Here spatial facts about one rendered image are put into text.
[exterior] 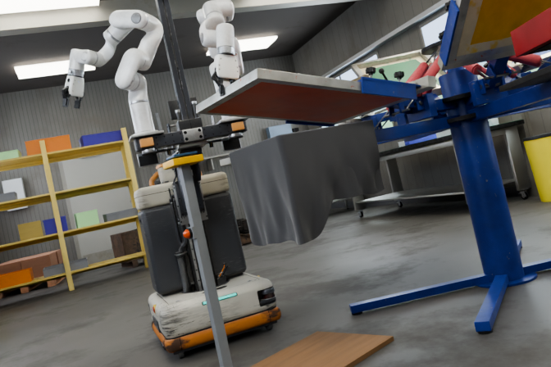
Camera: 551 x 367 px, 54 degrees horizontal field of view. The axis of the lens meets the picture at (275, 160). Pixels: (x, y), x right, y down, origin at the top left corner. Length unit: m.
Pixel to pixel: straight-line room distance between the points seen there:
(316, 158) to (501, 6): 0.92
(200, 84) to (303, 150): 9.30
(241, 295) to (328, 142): 1.11
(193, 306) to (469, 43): 1.81
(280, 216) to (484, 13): 1.13
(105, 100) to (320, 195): 9.13
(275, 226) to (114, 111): 8.95
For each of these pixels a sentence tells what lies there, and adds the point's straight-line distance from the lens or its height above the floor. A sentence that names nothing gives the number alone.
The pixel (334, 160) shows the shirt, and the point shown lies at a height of 0.81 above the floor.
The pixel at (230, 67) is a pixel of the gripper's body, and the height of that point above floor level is 1.28.
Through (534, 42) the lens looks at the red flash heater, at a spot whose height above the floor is 1.03.
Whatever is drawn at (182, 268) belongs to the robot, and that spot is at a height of 0.42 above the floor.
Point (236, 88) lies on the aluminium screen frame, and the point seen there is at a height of 1.16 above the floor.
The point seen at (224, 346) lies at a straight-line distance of 2.31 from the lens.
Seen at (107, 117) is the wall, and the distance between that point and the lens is 10.98.
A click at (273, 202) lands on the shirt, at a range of 2.20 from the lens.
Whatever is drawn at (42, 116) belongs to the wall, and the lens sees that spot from 10.99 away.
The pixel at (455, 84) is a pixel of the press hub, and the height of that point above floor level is 1.08.
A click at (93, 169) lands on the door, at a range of 10.78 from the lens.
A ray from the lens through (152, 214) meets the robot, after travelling 3.18.
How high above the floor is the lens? 0.77
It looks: 2 degrees up
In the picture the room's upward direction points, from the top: 12 degrees counter-clockwise
